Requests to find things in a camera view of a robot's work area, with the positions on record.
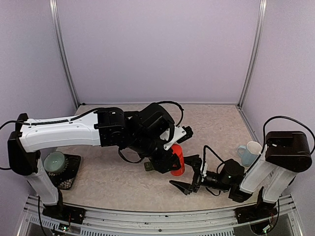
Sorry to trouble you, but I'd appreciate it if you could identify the left aluminium frame post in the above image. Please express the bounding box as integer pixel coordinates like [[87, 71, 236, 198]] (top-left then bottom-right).
[[49, 0, 80, 109]]

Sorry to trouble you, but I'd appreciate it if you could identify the right aluminium frame post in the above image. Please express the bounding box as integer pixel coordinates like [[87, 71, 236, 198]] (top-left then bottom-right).
[[238, 0, 267, 110]]

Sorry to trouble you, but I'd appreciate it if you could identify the green pill organizer box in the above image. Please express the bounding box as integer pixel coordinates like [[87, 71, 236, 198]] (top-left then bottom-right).
[[144, 162, 154, 172]]

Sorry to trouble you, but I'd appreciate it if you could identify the red cylindrical can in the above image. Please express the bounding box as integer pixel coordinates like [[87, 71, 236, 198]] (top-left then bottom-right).
[[171, 144, 185, 177]]

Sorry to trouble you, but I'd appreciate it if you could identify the green ceramic bowl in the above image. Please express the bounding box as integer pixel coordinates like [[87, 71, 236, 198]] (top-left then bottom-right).
[[43, 151, 66, 174]]

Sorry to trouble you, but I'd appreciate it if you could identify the front aluminium rail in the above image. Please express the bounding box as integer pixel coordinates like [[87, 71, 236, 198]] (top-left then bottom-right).
[[23, 196, 303, 236]]

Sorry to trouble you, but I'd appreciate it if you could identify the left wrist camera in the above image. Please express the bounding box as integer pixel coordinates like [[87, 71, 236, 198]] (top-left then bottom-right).
[[160, 126, 193, 150]]

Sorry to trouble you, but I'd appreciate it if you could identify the aluminium frame post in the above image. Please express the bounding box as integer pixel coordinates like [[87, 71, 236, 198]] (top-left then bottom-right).
[[238, 0, 267, 110], [49, 0, 80, 109]]

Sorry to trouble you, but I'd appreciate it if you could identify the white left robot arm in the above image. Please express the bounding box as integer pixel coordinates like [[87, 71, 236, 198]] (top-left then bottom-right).
[[7, 102, 193, 219]]

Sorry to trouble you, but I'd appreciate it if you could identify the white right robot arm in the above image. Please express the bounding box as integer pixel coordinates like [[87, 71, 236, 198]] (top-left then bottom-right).
[[170, 131, 312, 218]]

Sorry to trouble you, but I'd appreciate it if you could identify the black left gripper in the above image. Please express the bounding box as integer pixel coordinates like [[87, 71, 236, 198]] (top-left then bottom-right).
[[128, 133, 182, 175]]

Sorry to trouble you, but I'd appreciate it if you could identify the light blue mug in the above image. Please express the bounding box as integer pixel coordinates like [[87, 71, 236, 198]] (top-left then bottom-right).
[[237, 141, 262, 167]]

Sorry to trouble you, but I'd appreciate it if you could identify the black square tray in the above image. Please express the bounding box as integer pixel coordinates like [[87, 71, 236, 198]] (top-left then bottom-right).
[[43, 154, 81, 190]]

